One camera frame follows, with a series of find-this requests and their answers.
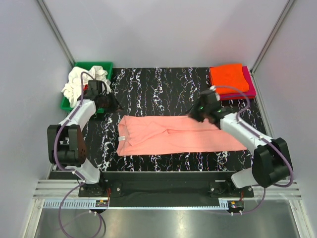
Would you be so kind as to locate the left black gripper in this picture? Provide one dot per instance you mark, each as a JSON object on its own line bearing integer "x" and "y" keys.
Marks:
{"x": 116, "y": 107}

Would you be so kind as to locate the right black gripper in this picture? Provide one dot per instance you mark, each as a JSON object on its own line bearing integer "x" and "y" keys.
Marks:
{"x": 192, "y": 113}

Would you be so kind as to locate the salmon pink t-shirt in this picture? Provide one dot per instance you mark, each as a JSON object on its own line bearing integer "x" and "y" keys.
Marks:
{"x": 159, "y": 135}

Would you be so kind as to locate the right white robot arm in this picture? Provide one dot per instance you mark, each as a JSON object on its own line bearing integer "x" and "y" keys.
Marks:
{"x": 271, "y": 158}

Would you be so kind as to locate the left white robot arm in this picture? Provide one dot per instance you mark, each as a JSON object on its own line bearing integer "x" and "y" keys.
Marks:
{"x": 66, "y": 144}

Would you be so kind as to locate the black marbled table mat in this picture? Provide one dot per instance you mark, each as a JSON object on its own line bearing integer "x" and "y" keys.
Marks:
{"x": 155, "y": 92}

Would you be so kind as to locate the red crumpled t-shirt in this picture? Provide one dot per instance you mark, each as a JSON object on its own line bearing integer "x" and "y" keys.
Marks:
{"x": 85, "y": 87}

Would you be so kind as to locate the white crumpled t-shirt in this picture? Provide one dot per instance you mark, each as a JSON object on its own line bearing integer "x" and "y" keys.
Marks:
{"x": 78, "y": 78}

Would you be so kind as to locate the green plastic bin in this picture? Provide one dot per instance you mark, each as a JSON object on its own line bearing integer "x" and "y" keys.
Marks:
{"x": 86, "y": 65}

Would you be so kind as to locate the orange folded t-shirt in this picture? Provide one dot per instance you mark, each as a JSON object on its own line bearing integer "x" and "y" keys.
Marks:
{"x": 229, "y": 75}

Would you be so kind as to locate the magenta folded t-shirt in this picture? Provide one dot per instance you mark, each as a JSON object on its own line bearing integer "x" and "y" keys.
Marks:
{"x": 236, "y": 96}

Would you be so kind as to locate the left aluminium frame post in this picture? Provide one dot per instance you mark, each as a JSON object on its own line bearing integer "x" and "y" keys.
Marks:
{"x": 55, "y": 30}

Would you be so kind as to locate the aluminium frame post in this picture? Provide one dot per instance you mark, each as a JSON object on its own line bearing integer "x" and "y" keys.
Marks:
{"x": 280, "y": 21}
{"x": 55, "y": 30}

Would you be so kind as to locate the white slotted cable duct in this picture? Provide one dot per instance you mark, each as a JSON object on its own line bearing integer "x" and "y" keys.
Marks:
{"x": 102, "y": 204}

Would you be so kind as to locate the right aluminium frame post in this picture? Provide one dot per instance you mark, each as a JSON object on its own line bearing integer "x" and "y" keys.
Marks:
{"x": 280, "y": 21}

